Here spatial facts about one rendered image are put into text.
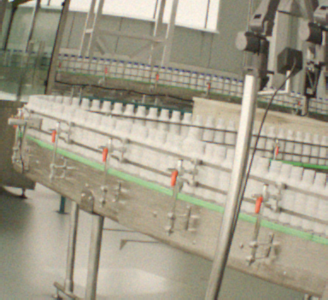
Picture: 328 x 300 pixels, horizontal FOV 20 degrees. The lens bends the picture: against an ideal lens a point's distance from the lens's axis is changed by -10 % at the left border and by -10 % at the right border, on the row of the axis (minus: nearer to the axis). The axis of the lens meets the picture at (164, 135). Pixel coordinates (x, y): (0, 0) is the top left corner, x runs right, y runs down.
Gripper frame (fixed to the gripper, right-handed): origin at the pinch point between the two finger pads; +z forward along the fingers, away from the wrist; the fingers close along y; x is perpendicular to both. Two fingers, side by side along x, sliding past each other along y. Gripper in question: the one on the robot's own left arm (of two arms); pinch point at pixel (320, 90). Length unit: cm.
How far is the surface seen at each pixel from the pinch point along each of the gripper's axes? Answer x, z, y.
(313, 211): -25.3, 34.5, -17.0
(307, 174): -18.4, 24.8, -16.4
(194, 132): 46, 21, -15
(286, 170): -6.8, 25.2, -15.8
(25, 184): 576, 120, 163
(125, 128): 86, 25, -16
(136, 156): 74, 33, -17
